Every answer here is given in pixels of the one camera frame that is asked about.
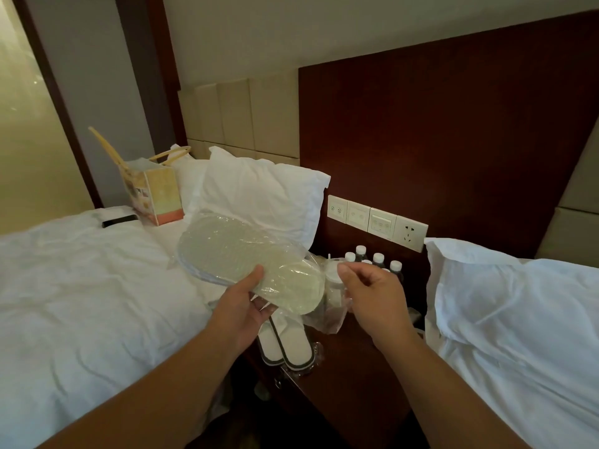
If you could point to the dark wooden nightstand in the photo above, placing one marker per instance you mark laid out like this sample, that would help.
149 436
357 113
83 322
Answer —
346 388

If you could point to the small black device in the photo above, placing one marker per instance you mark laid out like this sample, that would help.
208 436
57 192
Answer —
120 221

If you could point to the person's right forearm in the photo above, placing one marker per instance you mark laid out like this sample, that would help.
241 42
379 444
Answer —
444 392

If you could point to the person's right thumb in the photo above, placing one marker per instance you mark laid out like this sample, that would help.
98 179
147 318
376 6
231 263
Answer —
347 286

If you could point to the white pillow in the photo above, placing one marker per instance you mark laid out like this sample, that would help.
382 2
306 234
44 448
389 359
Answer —
189 182
514 303
262 196

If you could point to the dark wooden headboard panel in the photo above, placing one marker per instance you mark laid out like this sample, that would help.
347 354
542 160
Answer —
444 144

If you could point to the orange paper gift bag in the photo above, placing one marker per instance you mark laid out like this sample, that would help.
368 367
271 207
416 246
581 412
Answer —
154 191

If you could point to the white bed duvet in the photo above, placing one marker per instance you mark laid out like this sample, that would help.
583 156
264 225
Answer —
84 313
529 397

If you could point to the white wall switch panel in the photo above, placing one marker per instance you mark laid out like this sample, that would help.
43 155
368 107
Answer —
358 215
337 209
382 223

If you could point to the white wall power socket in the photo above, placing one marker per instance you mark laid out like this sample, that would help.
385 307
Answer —
411 234

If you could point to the person's left thumb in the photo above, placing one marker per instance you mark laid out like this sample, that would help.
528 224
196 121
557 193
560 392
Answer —
250 279

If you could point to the person's left forearm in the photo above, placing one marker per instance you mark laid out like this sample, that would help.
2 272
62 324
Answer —
154 397

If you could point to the clear plastic bag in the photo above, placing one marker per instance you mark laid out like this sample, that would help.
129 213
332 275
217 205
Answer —
330 317

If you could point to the frosted glass partition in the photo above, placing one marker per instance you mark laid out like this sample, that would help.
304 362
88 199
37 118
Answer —
28 135

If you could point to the plastic-wrapped white slippers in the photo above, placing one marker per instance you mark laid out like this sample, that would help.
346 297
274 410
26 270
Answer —
234 252
288 343

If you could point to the person's left hand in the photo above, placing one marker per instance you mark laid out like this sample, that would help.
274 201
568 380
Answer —
236 313

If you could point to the person's right hand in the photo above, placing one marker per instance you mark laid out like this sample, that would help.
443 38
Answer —
381 301

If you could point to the beige padded headboard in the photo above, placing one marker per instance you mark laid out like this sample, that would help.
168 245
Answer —
573 215
238 121

